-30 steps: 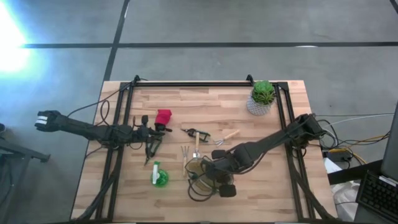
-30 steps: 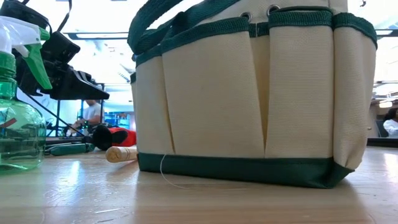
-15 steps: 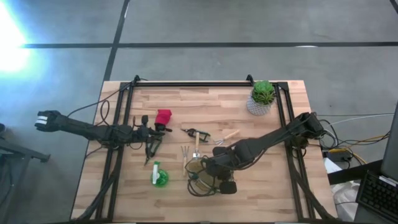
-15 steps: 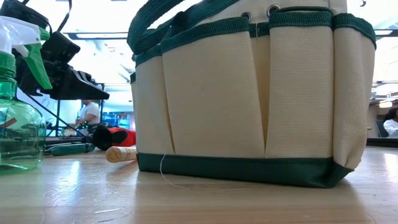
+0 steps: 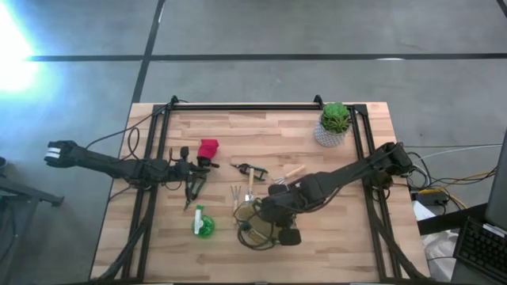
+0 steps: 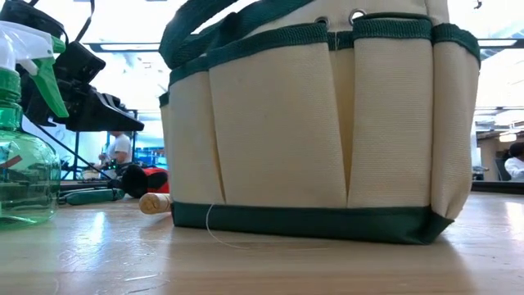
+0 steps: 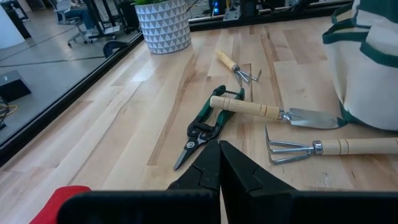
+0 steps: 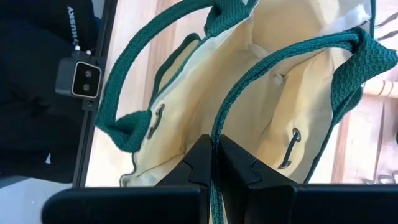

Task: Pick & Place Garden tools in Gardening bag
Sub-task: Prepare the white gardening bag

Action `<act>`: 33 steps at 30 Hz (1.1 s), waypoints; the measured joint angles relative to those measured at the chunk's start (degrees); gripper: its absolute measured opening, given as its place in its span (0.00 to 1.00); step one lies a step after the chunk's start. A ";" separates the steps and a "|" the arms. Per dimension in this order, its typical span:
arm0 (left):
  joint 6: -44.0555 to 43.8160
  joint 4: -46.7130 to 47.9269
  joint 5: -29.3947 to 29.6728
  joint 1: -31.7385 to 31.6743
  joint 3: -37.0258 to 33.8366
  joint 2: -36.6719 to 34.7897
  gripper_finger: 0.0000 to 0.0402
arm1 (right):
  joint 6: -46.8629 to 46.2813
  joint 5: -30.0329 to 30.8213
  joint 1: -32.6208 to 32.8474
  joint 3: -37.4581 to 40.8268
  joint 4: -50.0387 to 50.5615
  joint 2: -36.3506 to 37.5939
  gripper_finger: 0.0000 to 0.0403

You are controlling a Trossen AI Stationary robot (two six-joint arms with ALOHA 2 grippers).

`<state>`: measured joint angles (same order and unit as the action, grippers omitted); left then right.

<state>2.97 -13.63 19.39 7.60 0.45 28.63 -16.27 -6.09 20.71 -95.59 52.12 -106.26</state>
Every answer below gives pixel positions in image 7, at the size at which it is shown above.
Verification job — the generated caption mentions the succulent in white patterned pot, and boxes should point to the succulent in white patterned pot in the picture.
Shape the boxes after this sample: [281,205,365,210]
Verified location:
[132,0,192,55]

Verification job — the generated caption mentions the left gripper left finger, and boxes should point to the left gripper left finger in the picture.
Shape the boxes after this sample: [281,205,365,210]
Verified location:
[57,139,221,224]

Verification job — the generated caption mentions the grey office chair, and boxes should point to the grey office chair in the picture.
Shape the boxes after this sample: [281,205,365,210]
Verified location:
[53,0,94,49]

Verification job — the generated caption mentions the hand rake long bent tines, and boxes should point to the hand rake long bent tines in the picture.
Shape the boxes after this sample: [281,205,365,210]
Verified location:
[216,49,262,87]

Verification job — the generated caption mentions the black box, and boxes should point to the black box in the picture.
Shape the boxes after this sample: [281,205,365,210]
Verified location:
[0,70,32,103]

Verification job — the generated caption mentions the hand cultivator short hooked tines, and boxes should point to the hand cultivator short hooked tines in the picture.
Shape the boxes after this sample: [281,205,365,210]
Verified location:
[264,125,398,166]

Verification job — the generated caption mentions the wooden-handled metal trowel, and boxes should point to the wooden-handled metal trowel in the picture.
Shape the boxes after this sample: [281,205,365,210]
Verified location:
[210,95,348,130]

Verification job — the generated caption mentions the beige and green gardening bag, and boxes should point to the beige and green gardening bag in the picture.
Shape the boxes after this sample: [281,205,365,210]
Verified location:
[322,0,398,131]

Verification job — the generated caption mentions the green and black garden snips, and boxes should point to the green and black garden snips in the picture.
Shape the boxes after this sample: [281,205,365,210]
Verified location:
[173,85,246,171]

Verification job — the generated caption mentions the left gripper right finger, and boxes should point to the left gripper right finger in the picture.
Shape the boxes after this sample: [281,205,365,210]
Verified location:
[219,139,398,224]

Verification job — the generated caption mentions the person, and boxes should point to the person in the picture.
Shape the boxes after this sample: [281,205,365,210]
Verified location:
[57,0,96,31]

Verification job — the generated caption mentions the black aluminium frame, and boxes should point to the black aluminium frame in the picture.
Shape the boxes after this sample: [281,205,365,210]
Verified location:
[0,0,355,167]

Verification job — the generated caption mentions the red and black garden glove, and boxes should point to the red and black garden glove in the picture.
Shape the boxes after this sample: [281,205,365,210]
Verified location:
[29,185,91,224]

